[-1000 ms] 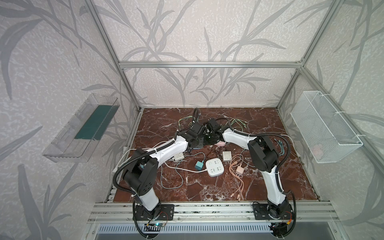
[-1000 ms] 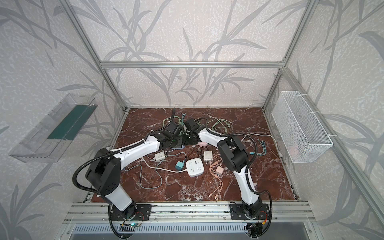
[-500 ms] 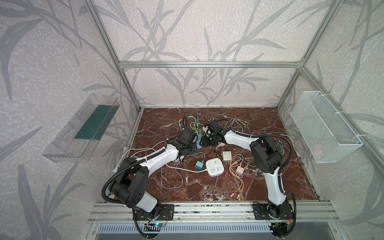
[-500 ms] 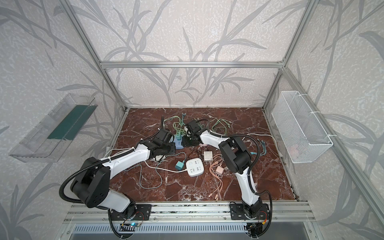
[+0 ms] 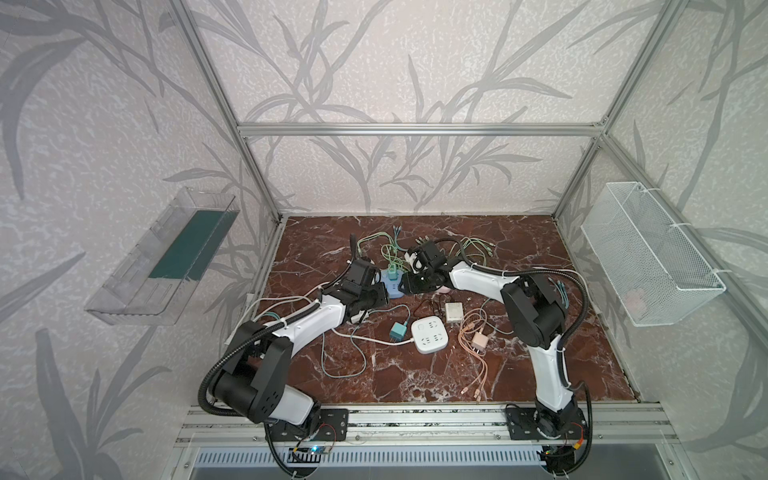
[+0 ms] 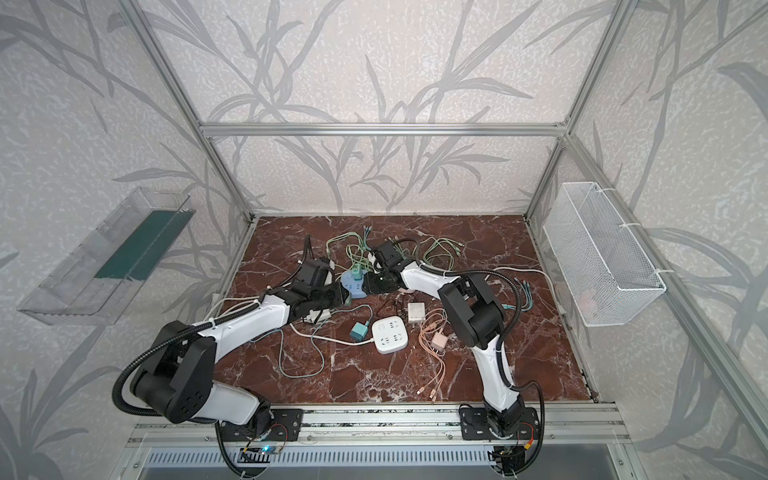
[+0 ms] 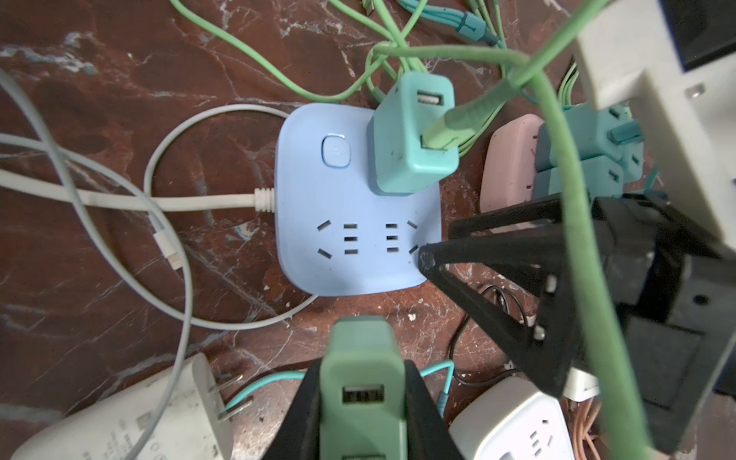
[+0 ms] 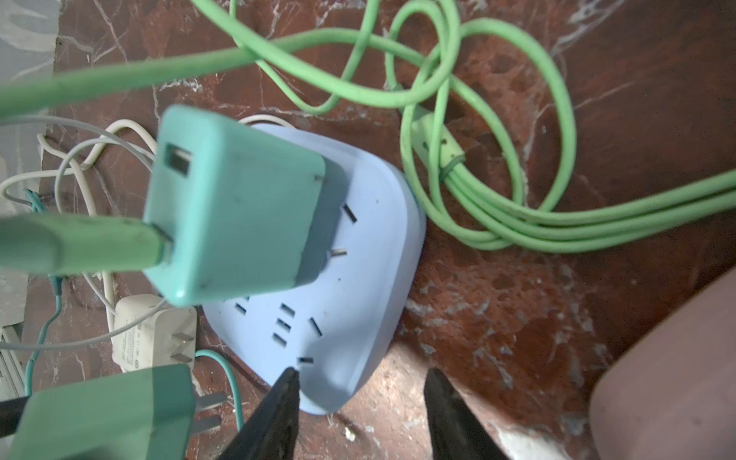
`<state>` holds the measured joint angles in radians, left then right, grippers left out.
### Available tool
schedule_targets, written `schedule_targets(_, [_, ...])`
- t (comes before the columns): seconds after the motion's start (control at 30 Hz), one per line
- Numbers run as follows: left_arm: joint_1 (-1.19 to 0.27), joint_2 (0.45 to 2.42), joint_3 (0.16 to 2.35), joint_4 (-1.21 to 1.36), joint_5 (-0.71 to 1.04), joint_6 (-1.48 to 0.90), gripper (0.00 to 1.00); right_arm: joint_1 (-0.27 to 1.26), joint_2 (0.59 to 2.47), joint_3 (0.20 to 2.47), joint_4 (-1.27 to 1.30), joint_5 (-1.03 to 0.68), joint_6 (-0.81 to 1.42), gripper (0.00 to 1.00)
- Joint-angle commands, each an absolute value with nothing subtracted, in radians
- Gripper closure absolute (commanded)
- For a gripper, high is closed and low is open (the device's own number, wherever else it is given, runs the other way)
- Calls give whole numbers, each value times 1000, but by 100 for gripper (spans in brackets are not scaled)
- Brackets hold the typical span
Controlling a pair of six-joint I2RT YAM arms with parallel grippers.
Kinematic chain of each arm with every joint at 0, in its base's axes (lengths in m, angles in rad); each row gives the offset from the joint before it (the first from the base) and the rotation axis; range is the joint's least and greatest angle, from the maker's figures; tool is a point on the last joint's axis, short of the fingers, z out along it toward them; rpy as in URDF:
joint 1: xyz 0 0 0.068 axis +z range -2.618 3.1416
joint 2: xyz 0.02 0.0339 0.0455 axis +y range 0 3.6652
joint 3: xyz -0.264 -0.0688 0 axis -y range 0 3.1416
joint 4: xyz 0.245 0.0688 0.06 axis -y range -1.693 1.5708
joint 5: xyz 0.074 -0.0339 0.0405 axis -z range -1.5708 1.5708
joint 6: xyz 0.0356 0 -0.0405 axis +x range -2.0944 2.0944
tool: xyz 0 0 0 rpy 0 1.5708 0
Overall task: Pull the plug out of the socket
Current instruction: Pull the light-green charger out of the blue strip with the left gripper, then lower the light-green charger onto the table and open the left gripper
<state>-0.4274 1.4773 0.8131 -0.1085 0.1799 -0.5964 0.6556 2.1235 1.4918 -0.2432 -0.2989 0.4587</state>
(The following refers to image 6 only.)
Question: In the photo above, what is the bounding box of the green cable bundle right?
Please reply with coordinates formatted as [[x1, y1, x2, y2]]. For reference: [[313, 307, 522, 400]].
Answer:
[[416, 236, 463, 271]]

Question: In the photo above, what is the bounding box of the white power cord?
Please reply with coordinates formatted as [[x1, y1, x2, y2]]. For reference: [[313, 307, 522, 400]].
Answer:
[[194, 293, 376, 380]]

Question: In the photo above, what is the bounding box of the white wire mesh basket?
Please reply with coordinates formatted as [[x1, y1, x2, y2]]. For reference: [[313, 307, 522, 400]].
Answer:
[[544, 182, 666, 327]]

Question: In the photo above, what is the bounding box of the teal charger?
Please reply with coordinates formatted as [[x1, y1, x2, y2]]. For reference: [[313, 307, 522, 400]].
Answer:
[[350, 322, 369, 343]]

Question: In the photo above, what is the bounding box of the white power strip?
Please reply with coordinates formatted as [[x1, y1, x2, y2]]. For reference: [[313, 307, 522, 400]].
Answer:
[[371, 316, 409, 354]]

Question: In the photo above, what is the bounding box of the pink charger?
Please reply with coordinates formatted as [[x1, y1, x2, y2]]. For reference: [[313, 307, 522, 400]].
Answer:
[[431, 332, 448, 352]]

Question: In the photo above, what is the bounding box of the green cable bundle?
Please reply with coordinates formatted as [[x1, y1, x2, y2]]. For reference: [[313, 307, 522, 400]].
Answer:
[[323, 226, 385, 274], [416, 236, 463, 271]]

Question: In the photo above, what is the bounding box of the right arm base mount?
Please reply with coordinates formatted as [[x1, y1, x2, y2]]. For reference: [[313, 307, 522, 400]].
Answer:
[[458, 403, 541, 443]]

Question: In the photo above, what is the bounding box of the clear plastic wall tray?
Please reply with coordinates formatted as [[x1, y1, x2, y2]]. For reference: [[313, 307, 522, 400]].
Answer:
[[18, 187, 196, 326]]

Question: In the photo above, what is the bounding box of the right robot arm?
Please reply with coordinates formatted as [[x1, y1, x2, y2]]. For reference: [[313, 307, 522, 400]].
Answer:
[[363, 241, 536, 438]]

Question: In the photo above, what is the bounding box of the blue power strip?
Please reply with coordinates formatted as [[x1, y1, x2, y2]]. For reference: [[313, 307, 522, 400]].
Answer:
[[340, 271, 367, 299]]

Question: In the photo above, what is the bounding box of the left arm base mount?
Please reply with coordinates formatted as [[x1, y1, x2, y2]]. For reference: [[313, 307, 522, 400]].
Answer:
[[221, 408, 304, 442]]

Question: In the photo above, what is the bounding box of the aluminium front rail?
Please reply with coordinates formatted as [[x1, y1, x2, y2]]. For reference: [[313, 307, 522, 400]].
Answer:
[[126, 401, 631, 448]]

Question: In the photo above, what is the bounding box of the green cable bundle left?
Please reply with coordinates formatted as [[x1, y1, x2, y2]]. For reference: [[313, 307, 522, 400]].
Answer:
[[323, 226, 385, 274]]

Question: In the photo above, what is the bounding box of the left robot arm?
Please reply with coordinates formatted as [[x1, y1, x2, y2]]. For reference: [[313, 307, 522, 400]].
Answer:
[[112, 257, 349, 425]]

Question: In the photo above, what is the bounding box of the pink charging cable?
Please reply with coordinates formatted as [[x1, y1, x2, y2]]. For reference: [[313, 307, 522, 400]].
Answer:
[[416, 308, 451, 402]]

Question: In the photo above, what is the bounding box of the teal multi-head cable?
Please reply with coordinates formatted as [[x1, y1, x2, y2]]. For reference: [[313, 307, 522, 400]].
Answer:
[[500, 278, 535, 313]]

